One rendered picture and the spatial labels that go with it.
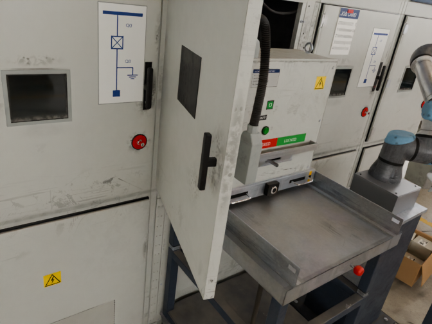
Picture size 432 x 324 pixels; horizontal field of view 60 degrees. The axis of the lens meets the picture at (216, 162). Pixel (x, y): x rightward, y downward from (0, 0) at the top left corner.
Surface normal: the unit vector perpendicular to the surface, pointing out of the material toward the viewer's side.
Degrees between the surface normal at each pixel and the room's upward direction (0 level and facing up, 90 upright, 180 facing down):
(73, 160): 90
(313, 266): 0
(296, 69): 90
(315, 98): 90
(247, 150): 90
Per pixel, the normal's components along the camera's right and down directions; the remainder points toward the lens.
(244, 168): -0.81, 0.15
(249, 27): 0.34, 0.43
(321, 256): 0.13, -0.90
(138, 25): 0.58, 0.41
